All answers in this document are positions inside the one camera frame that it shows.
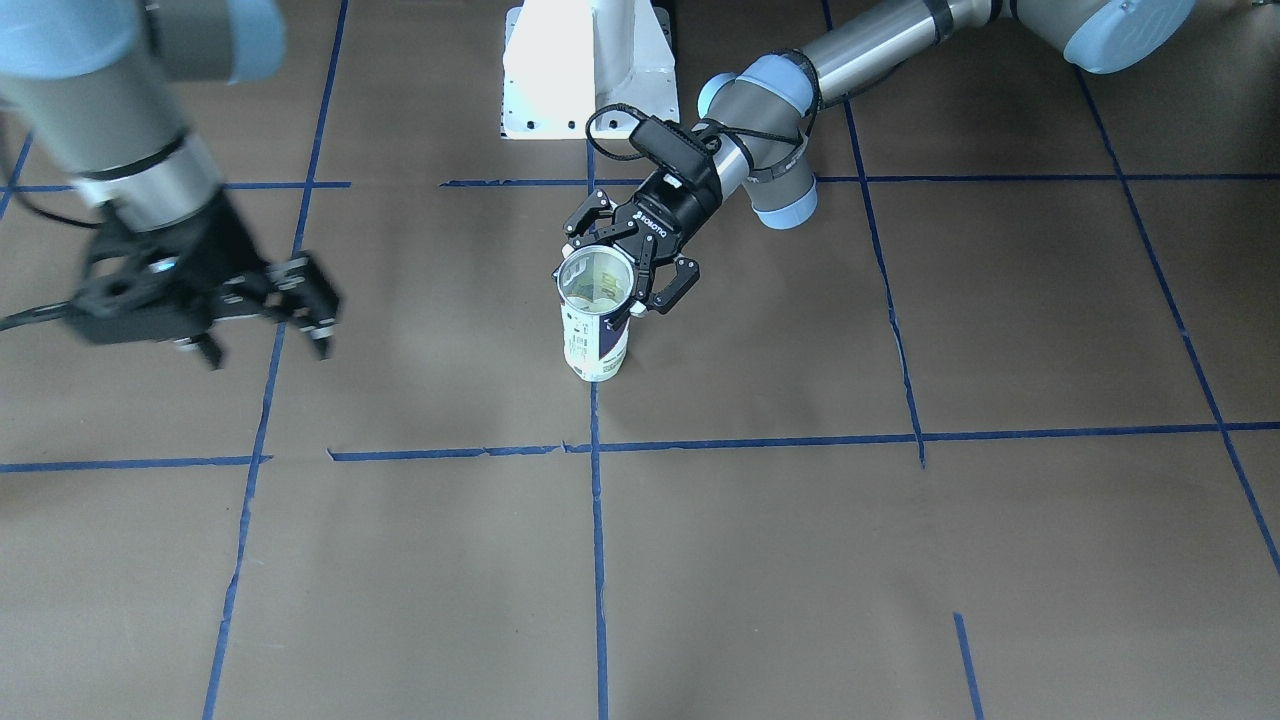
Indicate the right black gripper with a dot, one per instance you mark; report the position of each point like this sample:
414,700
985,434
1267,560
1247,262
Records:
212,248

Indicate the clear tennis ball can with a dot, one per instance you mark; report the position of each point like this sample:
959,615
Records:
594,343

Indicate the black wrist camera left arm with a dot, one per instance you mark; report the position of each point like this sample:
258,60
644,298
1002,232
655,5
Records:
679,153

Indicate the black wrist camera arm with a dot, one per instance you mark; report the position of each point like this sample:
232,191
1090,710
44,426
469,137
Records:
679,153
131,290

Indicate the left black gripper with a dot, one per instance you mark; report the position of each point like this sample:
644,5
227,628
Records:
680,207

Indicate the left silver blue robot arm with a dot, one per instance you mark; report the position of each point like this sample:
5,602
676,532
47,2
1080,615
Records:
753,129

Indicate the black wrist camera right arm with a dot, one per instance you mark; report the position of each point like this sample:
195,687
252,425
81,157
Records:
131,290

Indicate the white pedestal column with base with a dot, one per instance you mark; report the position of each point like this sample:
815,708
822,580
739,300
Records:
564,60

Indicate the yellow tennis ball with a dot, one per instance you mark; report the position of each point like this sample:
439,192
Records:
596,286

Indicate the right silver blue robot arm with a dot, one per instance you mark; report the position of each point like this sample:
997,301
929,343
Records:
94,79

